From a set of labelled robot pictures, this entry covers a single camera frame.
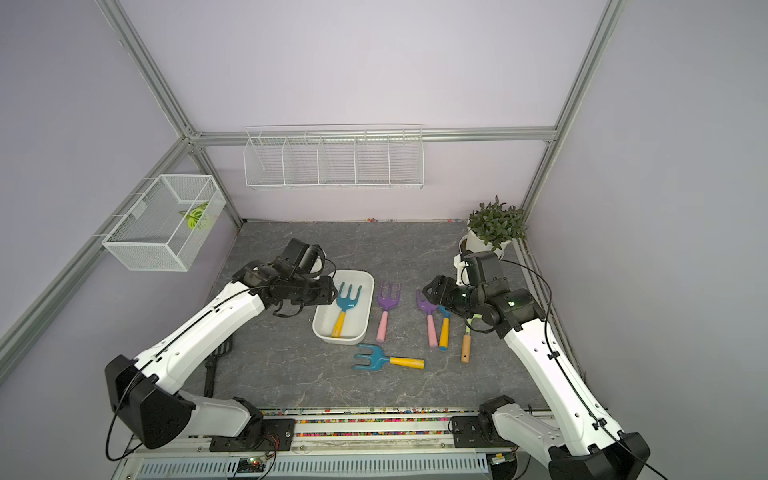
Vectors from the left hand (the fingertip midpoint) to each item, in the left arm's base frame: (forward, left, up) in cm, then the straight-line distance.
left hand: (332, 295), depth 77 cm
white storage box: (+3, -1, -20) cm, 20 cm away
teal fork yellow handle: (-11, -10, -19) cm, 24 cm away
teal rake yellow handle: (+7, -1, -18) cm, 20 cm away
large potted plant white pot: (+21, -48, 0) cm, 53 cm away
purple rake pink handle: (+8, -14, -21) cm, 27 cm away
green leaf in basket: (+23, +37, +10) cm, 45 cm away
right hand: (-3, -26, +4) cm, 26 cm away
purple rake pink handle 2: (+4, -28, -17) cm, 33 cm away
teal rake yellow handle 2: (-3, -32, -19) cm, 37 cm away
